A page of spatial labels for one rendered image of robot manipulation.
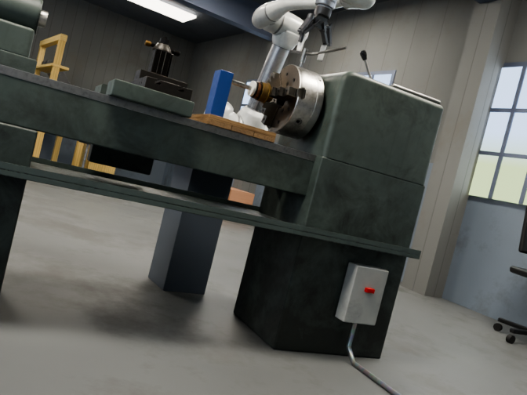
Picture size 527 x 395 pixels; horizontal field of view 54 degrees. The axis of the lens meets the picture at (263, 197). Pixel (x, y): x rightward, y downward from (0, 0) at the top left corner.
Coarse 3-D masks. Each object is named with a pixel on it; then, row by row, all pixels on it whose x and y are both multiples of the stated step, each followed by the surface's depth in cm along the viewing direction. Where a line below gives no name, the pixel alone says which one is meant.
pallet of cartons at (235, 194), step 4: (232, 188) 782; (236, 188) 827; (232, 192) 750; (236, 192) 753; (240, 192) 756; (244, 192) 759; (248, 192) 782; (232, 196) 751; (236, 196) 754; (240, 196) 757; (244, 196) 760; (248, 196) 763; (252, 196) 765; (232, 200) 752; (236, 200) 755; (240, 200) 758; (244, 200) 761; (248, 200) 763; (252, 200) 766; (248, 204) 764; (252, 204) 767
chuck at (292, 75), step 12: (288, 72) 234; (300, 72) 225; (312, 72) 232; (288, 84) 233; (300, 84) 222; (312, 84) 225; (312, 96) 224; (288, 108) 227; (300, 108) 223; (312, 108) 225; (276, 120) 235; (288, 120) 225; (276, 132) 234; (288, 132) 232
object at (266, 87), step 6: (258, 84) 226; (264, 84) 228; (270, 84) 229; (258, 90) 226; (264, 90) 226; (270, 90) 227; (252, 96) 228; (258, 96) 228; (264, 96) 228; (270, 96) 230; (264, 102) 230
